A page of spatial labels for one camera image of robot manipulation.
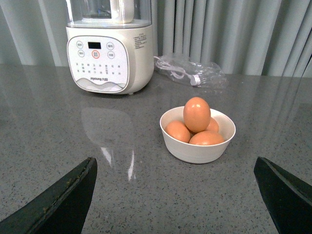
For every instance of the white Joyoung blender appliance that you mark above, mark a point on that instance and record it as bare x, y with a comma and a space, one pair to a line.
110, 45

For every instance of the white ceramic bowl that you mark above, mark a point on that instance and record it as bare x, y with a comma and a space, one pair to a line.
195, 153

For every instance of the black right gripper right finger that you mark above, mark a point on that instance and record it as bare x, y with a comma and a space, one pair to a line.
288, 199

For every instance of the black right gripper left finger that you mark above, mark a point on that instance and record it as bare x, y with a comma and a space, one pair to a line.
60, 209

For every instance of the grey-green curtain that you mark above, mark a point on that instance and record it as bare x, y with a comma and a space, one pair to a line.
250, 37

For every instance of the brown egg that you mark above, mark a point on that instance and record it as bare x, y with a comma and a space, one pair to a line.
207, 138
196, 114
213, 125
178, 130

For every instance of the clear plastic bag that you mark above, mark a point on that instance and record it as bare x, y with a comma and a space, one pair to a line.
179, 68

